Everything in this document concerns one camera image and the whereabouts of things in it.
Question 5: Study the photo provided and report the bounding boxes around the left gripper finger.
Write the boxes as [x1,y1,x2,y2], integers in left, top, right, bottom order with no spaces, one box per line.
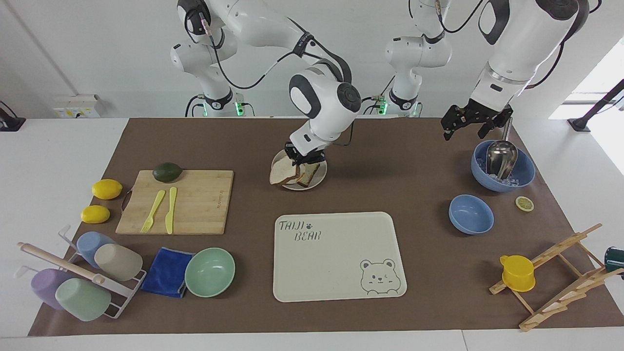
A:
[477,119,499,140]
[441,104,471,141]

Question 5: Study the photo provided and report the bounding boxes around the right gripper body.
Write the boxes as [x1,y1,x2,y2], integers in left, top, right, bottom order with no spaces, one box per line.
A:
[284,141,327,165]

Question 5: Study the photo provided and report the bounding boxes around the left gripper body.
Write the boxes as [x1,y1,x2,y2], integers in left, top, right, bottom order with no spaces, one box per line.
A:
[466,99,513,128]

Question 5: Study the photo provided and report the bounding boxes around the white bread slice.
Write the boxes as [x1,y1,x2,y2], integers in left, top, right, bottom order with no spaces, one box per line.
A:
[269,159,301,186]

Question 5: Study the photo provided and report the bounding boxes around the toasted sandwich bottom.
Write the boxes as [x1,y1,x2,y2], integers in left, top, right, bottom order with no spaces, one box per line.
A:
[296,163,321,188]

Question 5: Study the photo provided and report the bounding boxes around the small grey plate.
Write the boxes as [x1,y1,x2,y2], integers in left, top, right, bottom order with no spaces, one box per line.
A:
[271,148,328,191]

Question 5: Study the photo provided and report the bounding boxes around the metal scoop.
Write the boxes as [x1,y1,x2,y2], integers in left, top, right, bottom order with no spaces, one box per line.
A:
[485,117,519,180]

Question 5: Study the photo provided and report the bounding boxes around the large blue bowl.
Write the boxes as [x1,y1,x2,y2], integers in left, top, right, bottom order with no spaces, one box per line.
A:
[470,139,536,193]

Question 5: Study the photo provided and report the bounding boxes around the ice cubes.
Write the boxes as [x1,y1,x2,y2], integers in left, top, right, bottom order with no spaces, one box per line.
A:
[477,157,522,187]

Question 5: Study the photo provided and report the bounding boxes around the small blue bowl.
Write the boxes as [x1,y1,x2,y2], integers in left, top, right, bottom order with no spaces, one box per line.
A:
[448,194,495,235]

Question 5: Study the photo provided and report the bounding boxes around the cream tray with bear print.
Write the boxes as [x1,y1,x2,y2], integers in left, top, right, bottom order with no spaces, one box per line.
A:
[272,211,408,303]

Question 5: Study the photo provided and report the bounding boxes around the black stand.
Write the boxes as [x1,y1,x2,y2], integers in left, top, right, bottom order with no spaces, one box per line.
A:
[0,100,26,133]
[567,79,624,133]

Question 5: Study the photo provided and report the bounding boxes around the wooden cutting board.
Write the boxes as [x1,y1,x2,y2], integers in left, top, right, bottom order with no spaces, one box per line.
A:
[116,170,234,236]

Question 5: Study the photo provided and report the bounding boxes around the dark green avocado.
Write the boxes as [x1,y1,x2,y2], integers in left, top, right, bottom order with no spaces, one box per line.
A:
[152,162,184,183]

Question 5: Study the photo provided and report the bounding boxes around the yellow-green plastic knife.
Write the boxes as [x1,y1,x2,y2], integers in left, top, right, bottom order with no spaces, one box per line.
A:
[165,187,178,235]

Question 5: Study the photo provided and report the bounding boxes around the light green bowl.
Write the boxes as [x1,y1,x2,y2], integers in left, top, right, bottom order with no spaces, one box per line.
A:
[184,247,236,298]

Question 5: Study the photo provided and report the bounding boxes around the yellow-green plastic fork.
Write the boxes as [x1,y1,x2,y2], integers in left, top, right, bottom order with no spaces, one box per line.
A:
[140,190,167,234]

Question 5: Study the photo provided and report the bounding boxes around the wooden drying rack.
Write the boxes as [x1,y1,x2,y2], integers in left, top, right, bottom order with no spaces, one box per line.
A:
[489,223,624,332]

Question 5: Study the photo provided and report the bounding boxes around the blue cloth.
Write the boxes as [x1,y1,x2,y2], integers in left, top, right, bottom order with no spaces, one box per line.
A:
[140,247,196,299]

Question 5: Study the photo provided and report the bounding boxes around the dark green cup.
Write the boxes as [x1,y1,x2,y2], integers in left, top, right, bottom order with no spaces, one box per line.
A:
[604,246,624,274]

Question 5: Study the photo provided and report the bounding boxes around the yellow lemon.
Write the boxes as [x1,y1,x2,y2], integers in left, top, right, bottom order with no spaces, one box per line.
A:
[92,179,123,200]
[80,205,111,225]

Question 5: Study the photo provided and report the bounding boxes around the beige plastic cup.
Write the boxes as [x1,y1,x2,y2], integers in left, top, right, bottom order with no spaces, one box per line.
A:
[94,243,144,282]

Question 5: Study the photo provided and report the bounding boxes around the blue plastic cup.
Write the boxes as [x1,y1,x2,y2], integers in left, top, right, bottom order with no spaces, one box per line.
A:
[76,231,118,269]

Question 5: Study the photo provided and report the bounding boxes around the light green plastic cup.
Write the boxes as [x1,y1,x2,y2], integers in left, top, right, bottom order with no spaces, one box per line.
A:
[55,277,112,322]

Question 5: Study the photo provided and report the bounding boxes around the purple plastic cup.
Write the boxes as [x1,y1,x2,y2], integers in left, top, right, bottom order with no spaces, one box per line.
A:
[30,268,75,311]

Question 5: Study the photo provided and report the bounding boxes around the black cable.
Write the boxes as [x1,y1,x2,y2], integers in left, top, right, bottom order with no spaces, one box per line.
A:
[197,12,317,91]
[409,0,489,40]
[524,0,603,90]
[328,116,355,147]

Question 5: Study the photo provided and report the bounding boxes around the yellow cup with handle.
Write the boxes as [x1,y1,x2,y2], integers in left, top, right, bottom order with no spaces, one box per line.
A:
[499,254,536,293]

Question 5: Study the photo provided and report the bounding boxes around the white wall socket box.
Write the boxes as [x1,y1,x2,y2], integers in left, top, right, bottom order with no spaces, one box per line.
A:
[52,95,101,119]

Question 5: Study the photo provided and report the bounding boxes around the white wire cup rack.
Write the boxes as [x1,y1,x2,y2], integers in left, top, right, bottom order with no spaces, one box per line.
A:
[14,224,147,320]

